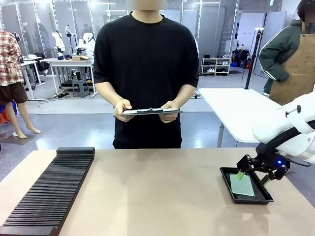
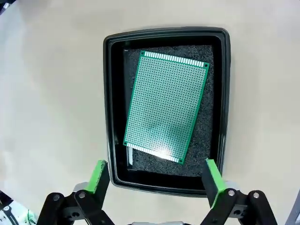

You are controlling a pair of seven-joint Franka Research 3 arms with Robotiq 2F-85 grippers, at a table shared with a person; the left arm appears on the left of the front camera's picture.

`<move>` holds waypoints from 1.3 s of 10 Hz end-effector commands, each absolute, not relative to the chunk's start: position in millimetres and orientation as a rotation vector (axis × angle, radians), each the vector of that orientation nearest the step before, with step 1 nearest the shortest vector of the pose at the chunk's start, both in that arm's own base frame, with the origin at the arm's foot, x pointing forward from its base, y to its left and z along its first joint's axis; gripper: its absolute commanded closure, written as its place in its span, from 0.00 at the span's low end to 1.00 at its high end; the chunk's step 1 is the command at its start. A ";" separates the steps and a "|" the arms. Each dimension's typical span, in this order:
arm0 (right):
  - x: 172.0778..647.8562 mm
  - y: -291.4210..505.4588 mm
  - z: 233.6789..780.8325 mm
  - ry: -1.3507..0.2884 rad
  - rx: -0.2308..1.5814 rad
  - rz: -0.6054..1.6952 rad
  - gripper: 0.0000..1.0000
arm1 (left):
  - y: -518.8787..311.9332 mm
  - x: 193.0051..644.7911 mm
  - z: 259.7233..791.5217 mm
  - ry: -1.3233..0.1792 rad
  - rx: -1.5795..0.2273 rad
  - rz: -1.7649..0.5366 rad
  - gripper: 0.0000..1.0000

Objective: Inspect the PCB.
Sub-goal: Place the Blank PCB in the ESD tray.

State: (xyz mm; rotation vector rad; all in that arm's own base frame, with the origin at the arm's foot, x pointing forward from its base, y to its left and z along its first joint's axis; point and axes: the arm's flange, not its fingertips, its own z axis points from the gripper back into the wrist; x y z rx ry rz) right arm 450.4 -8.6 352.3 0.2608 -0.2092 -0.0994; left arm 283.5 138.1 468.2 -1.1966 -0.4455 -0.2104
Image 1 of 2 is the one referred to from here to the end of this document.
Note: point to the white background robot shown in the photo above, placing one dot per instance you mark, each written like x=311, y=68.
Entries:
x=86, y=44
x=59, y=44

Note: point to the black slotted PCB rack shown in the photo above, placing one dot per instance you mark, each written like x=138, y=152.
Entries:
x=49, y=194

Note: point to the black plastic tray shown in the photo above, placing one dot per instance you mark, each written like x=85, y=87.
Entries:
x=261, y=196

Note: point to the person's left hand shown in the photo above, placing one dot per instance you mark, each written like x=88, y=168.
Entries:
x=169, y=118

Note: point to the grey floor mat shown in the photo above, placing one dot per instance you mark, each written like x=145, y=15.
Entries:
x=18, y=138

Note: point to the small white background desk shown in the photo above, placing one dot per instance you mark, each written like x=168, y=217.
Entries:
x=32, y=64

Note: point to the person's right hand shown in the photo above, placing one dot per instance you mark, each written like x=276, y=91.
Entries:
x=123, y=110

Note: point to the grey plastic stool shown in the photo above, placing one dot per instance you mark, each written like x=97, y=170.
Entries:
x=80, y=86

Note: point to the mannequin in plaid shirt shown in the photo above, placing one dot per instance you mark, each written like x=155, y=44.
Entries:
x=11, y=73

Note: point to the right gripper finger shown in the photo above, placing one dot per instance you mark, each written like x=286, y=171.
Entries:
x=241, y=175
x=267, y=179

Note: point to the person in brown apron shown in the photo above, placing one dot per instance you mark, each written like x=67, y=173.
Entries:
x=290, y=59

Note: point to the person in black t-shirt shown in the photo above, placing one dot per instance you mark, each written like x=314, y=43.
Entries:
x=146, y=61

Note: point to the black clipboard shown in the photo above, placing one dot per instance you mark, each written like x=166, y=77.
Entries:
x=150, y=112

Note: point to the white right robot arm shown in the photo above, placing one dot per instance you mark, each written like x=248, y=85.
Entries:
x=292, y=123

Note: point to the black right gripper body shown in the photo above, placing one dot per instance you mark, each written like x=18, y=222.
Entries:
x=261, y=164

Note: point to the green PCB board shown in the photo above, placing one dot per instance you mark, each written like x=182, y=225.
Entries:
x=242, y=185

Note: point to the white shoe rack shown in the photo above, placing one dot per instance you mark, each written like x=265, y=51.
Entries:
x=215, y=66

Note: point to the white background workbench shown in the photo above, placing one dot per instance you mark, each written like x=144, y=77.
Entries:
x=66, y=62

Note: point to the person's left forearm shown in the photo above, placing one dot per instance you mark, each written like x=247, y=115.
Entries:
x=185, y=94

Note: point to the dark bags pile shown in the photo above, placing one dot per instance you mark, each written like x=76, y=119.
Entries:
x=241, y=57

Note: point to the black tripod pole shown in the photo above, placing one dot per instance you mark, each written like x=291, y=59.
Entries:
x=253, y=59

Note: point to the cardboard box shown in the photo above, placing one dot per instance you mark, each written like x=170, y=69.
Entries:
x=81, y=58

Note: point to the person's right forearm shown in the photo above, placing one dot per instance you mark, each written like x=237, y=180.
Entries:
x=107, y=92

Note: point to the white side table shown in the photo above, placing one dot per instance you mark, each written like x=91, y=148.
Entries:
x=233, y=113

